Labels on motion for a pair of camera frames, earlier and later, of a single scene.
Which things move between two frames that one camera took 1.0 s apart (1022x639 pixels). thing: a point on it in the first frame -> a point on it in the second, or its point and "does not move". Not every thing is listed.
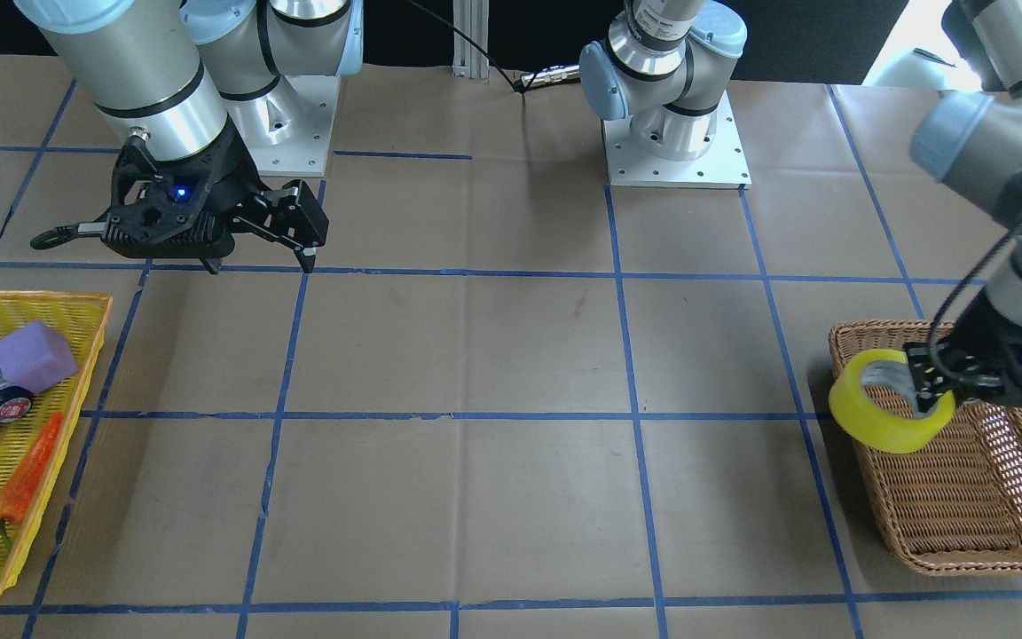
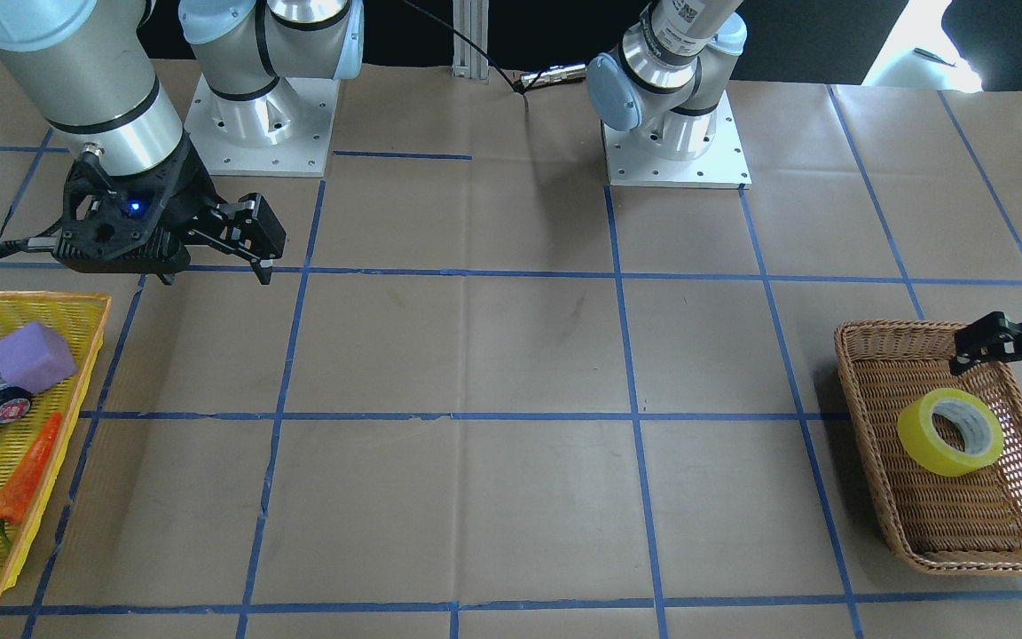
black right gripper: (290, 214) -> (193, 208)
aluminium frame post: (471, 17) does not move
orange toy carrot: (13, 497) does not move
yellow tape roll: (871, 428) -> (979, 426)
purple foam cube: (35, 357) does not move
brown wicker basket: (985, 499) does not move
